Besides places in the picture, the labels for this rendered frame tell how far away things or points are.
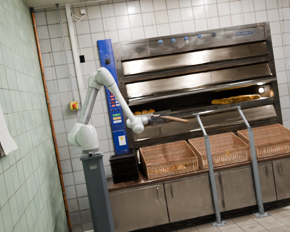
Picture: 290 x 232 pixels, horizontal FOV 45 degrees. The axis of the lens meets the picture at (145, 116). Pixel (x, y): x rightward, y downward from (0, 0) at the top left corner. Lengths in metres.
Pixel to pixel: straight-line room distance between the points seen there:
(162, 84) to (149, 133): 0.59
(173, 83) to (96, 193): 1.68
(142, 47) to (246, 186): 1.94
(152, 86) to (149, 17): 0.80
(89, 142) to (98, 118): 0.97
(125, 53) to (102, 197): 1.75
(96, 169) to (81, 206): 1.16
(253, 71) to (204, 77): 0.62
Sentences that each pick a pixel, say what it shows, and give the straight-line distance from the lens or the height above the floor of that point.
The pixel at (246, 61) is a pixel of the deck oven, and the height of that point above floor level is 1.66.
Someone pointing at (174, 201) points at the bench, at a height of 0.32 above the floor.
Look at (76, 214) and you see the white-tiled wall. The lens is 4.29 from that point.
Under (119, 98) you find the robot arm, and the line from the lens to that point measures 3.42.
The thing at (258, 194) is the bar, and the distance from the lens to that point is 4.00.
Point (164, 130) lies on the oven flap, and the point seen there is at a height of 1.00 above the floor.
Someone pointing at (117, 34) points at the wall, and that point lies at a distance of 4.16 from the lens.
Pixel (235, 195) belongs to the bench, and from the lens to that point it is 3.96.
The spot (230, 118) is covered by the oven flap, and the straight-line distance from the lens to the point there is 4.40.
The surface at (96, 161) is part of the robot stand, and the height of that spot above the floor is 0.94.
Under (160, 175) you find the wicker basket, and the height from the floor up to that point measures 0.61.
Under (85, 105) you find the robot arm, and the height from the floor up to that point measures 1.45.
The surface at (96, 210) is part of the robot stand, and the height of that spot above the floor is 0.51.
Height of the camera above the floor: 1.47
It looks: 4 degrees down
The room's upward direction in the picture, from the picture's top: 9 degrees counter-clockwise
